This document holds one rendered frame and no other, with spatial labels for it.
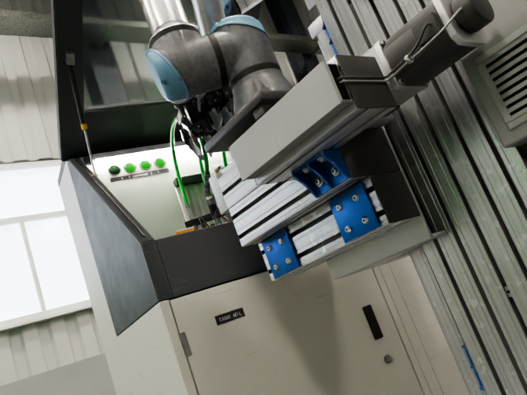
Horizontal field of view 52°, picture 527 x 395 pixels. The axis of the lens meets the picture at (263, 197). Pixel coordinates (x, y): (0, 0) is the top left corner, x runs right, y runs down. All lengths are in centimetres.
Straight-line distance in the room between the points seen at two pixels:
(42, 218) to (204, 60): 489
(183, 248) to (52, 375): 420
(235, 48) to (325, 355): 87
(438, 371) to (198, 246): 82
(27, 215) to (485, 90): 531
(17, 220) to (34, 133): 104
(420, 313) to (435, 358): 14
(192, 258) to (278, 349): 33
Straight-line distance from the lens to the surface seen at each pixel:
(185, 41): 117
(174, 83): 115
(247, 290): 149
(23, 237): 583
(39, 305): 570
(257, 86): 112
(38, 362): 557
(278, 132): 86
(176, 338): 140
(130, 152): 211
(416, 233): 102
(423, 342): 177
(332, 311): 160
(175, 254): 145
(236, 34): 118
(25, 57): 693
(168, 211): 208
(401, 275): 178
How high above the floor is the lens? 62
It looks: 13 degrees up
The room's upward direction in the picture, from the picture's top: 20 degrees counter-clockwise
